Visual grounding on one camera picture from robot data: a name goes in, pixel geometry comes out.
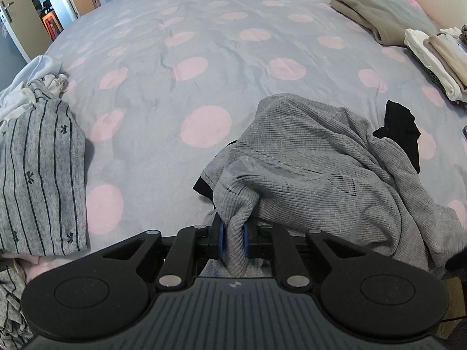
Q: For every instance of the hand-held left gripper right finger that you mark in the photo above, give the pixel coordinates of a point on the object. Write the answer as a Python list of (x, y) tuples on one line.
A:
[(246, 243)]

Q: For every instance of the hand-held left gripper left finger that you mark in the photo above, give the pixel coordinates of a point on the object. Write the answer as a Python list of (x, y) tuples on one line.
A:
[(220, 242)]

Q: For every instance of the grey ribbed shirt black sleeves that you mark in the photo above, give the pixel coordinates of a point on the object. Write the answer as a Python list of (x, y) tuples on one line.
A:
[(310, 160)]

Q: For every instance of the grey striped bow-print garment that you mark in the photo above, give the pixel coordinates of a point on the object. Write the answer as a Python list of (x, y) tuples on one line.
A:
[(11, 306), (40, 175)]

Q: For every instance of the polka-dot bed cover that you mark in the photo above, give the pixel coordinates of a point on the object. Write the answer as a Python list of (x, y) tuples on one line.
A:
[(219, 43)]

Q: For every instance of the folded white garment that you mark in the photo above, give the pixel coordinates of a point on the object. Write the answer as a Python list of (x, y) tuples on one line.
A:
[(427, 58)]

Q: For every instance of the folded taupe fleece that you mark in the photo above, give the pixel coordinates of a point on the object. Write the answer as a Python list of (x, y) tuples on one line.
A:
[(386, 18)]

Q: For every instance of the orange stool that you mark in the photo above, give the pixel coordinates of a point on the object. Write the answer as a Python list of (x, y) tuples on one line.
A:
[(50, 25)]

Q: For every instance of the wooden door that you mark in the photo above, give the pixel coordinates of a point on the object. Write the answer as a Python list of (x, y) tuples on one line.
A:
[(18, 32)]

